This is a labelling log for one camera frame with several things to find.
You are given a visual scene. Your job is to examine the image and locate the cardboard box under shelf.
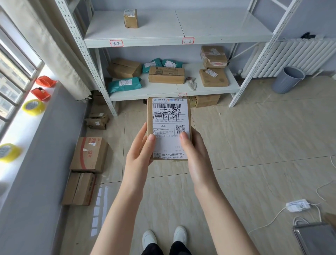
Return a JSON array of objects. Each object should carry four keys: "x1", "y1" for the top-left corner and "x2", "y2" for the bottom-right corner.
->
[{"x1": 194, "y1": 94, "x2": 221, "y2": 108}]

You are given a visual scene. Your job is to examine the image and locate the metal weighing scale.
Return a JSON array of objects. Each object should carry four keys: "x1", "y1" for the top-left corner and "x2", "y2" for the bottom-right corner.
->
[{"x1": 292, "y1": 217, "x2": 336, "y2": 255}]

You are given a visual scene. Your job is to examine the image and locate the white wall radiator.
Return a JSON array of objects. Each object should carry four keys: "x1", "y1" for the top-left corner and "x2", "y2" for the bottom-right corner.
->
[{"x1": 241, "y1": 37, "x2": 336, "y2": 79}]

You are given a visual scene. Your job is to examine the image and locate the small open cardboard box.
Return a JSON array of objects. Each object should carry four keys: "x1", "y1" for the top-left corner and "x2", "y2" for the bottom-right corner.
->
[{"x1": 84, "y1": 113, "x2": 110, "y2": 130}]

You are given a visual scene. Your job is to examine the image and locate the small taped cardboard box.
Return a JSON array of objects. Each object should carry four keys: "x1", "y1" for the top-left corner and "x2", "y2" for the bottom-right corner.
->
[{"x1": 123, "y1": 9, "x2": 138, "y2": 29}]

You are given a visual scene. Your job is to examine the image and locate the cardboard parcel with white label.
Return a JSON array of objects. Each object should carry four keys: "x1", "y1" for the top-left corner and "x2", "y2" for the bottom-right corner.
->
[{"x1": 146, "y1": 97, "x2": 192, "y2": 161}]

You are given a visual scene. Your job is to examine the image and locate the plain flat cardboard box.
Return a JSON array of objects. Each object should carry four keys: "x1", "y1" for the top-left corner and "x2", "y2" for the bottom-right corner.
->
[{"x1": 106, "y1": 58, "x2": 142, "y2": 79}]

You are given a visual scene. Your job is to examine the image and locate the large red-printed cardboard box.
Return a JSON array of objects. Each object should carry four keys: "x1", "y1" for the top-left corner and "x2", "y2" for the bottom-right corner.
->
[{"x1": 69, "y1": 137, "x2": 109, "y2": 173}]

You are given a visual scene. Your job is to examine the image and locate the orange tape dispenser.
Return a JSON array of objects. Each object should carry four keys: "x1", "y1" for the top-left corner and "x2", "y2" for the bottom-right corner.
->
[
  {"x1": 30, "y1": 87, "x2": 51, "y2": 102},
  {"x1": 35, "y1": 76, "x2": 58, "y2": 88}
]

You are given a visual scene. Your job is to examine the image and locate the long cardboard box with label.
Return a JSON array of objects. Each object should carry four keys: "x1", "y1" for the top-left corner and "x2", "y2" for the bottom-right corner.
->
[{"x1": 148, "y1": 66, "x2": 185, "y2": 85}]

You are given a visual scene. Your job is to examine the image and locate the small dark cardboard box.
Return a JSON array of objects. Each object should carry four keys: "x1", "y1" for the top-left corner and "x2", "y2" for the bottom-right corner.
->
[{"x1": 92, "y1": 91, "x2": 108, "y2": 106}]

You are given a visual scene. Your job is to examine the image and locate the yellow packing tape roll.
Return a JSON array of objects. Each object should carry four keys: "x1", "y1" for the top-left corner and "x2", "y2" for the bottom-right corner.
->
[
  {"x1": 0, "y1": 143, "x2": 22, "y2": 163},
  {"x1": 21, "y1": 99, "x2": 46, "y2": 116}
]

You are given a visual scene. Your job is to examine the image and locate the beige curtain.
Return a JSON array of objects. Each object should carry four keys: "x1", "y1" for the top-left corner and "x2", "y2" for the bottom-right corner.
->
[{"x1": 0, "y1": 0, "x2": 93, "y2": 102}]

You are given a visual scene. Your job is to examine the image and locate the person's white right shoe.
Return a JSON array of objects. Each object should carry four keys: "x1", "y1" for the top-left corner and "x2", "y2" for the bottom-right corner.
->
[{"x1": 173, "y1": 226, "x2": 188, "y2": 244}]

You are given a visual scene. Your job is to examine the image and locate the person's white shoe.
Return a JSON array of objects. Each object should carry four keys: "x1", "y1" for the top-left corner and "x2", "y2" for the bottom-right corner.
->
[
  {"x1": 142, "y1": 230, "x2": 157, "y2": 250},
  {"x1": 173, "y1": 226, "x2": 188, "y2": 244}
]

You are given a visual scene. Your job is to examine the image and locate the torn taped cardboard box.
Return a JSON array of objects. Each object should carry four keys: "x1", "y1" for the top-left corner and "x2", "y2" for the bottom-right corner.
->
[{"x1": 200, "y1": 45, "x2": 228, "y2": 69}]

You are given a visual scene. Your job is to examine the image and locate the large teal plastic mailer bag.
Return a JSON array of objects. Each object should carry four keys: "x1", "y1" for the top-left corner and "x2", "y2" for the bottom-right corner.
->
[{"x1": 107, "y1": 77, "x2": 142, "y2": 95}]

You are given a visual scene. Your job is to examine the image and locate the white metal shelf rack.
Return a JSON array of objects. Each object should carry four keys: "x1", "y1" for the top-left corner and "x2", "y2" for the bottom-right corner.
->
[{"x1": 55, "y1": 0, "x2": 303, "y2": 117}]

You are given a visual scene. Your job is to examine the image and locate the flat square cardboard box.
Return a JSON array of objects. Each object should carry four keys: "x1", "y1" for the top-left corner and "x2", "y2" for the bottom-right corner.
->
[{"x1": 199, "y1": 68, "x2": 229, "y2": 87}]

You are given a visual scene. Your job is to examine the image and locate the white power adapter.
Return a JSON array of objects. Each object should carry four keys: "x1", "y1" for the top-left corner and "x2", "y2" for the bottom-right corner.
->
[{"x1": 285, "y1": 199, "x2": 310, "y2": 212}]

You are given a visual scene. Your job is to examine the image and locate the grey plastic waste bin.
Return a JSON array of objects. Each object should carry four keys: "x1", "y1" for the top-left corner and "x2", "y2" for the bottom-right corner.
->
[{"x1": 271, "y1": 66, "x2": 306, "y2": 95}]

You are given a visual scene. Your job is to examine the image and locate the person's right forearm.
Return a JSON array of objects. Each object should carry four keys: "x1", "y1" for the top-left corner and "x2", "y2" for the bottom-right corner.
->
[{"x1": 189, "y1": 172, "x2": 261, "y2": 255}]

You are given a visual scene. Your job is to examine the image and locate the person's white left shoe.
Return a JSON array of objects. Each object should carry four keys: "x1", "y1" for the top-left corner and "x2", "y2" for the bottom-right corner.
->
[{"x1": 142, "y1": 230, "x2": 157, "y2": 250}]

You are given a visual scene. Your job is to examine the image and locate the person's right hand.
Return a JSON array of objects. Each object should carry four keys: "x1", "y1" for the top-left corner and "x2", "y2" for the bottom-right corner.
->
[{"x1": 179, "y1": 126, "x2": 215, "y2": 187}]

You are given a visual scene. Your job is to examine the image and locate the tall red-printed cardboard box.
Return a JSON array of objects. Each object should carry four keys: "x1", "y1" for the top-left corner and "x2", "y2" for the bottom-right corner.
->
[{"x1": 62, "y1": 172, "x2": 97, "y2": 206}]

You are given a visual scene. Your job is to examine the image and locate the white power cable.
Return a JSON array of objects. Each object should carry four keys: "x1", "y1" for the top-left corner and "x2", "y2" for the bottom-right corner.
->
[{"x1": 247, "y1": 154, "x2": 336, "y2": 235}]

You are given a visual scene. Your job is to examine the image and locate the person's left hand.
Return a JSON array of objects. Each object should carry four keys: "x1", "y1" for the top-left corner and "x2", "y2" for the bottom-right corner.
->
[{"x1": 125, "y1": 122, "x2": 157, "y2": 172}]

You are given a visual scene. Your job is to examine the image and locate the person's black trousers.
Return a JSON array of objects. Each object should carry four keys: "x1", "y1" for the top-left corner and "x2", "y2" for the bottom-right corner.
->
[{"x1": 141, "y1": 241, "x2": 192, "y2": 255}]

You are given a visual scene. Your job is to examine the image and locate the person's left forearm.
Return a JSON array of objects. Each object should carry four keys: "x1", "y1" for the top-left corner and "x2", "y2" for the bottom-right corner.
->
[{"x1": 90, "y1": 165, "x2": 153, "y2": 255}]

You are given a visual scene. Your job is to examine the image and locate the window with grey frame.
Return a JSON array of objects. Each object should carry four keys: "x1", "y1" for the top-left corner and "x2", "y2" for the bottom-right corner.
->
[{"x1": 0, "y1": 5, "x2": 44, "y2": 133}]

